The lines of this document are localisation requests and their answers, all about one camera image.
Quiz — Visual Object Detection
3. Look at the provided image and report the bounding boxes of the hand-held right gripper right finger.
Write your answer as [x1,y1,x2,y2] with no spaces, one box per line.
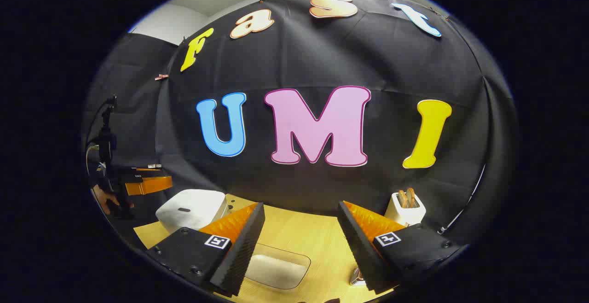
[337,200,463,295]

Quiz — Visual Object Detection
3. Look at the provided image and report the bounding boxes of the white toaster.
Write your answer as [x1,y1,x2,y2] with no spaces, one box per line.
[384,192,427,227]

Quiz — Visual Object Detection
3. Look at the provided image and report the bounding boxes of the white rice cooker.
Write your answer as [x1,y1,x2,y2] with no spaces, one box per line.
[155,189,229,235]

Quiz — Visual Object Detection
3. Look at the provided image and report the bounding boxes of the black backdrop cloth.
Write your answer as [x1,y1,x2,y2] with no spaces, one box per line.
[82,0,515,248]

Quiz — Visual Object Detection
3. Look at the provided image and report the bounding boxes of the thin white pole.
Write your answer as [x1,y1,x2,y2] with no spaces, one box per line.
[437,163,487,235]

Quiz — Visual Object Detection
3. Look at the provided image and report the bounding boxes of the wire chopstick holder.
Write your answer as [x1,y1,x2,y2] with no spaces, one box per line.
[349,266,369,287]

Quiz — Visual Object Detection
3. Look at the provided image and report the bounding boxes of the clear plastic rice container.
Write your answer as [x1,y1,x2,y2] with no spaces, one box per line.
[244,242,312,291]

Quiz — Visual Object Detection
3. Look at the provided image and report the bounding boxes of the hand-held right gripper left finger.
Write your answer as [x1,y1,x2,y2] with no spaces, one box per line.
[146,202,266,297]

